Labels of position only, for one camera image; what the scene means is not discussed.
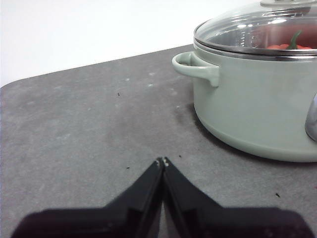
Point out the small orange pumpkin green stem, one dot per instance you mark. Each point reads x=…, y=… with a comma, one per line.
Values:
x=294, y=41

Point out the sage green electric cooking pot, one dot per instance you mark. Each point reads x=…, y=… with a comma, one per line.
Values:
x=252, y=104

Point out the glass lid with green knob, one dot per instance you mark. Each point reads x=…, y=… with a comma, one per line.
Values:
x=235, y=27

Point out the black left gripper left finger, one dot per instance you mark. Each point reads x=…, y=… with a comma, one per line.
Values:
x=119, y=220

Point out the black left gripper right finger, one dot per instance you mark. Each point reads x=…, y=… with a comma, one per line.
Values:
x=218, y=223

